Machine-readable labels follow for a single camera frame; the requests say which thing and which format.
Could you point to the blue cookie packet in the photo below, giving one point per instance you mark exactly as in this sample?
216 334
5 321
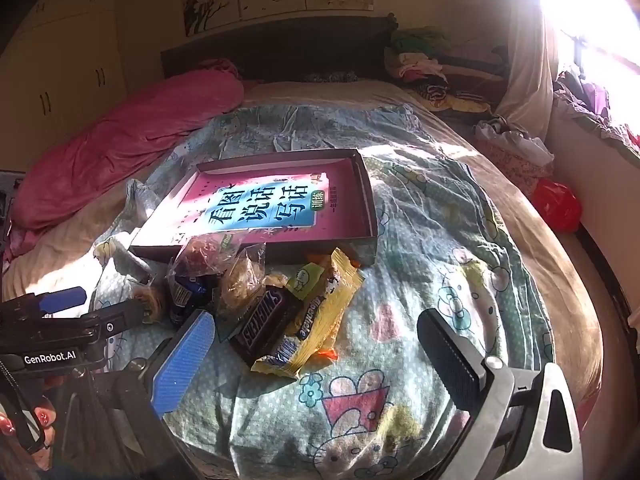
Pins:
182 297

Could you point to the pink duvet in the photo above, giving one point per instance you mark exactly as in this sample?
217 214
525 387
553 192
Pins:
125 135

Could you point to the person's left hand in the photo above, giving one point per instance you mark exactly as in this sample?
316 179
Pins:
47 425

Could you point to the pink floral cloth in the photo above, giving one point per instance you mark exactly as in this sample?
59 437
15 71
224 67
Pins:
520 172

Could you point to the crumpled grey white clothes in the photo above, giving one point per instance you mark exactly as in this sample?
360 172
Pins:
510 137

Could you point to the yellow snack packet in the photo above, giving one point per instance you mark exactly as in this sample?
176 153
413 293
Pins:
325 305

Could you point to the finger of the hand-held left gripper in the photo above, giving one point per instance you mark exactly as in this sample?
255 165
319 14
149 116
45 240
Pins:
120 317
62 298

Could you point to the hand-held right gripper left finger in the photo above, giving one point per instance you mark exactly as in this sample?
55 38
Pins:
182 360

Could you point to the clear dark round cake packet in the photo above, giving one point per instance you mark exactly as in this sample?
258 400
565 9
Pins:
200 252

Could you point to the clothes on windowsill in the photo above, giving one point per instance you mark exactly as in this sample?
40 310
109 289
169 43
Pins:
595 100

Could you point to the beige curtain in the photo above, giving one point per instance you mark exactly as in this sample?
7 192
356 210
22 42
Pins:
525 75

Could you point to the pile of folded clothes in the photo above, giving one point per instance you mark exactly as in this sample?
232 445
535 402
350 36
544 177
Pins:
430 65

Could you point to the cartoon printed blanket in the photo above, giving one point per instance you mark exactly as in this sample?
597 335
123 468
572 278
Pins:
425 270

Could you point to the clear round pastry packet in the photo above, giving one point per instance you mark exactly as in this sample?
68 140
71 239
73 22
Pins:
150 302

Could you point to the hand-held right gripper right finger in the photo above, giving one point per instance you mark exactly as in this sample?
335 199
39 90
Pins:
447 357

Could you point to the red plastic bag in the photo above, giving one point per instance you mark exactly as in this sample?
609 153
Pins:
555 205

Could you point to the dark patterned cloth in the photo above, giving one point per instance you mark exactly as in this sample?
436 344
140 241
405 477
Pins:
330 77

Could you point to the dark wooden headboard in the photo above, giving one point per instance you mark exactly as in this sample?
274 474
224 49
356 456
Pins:
300 50

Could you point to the pink and blue book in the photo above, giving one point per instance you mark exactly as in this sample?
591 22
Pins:
260 210

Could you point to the brown chocolate bar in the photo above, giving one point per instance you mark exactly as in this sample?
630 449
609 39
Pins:
262 322

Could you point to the cream wardrobe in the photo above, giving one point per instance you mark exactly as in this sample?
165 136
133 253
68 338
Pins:
65 60

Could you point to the clear flaky pastry packet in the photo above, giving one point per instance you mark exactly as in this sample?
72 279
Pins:
240 275

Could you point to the orange snack packet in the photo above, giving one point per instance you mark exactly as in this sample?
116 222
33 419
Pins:
326 355

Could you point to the lime green snack packet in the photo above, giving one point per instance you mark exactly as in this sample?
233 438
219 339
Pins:
302 280

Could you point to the beige bed sheet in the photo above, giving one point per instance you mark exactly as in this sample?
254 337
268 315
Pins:
540 270

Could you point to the pink cardboard box tray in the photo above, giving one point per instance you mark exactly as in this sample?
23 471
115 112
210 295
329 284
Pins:
362 252

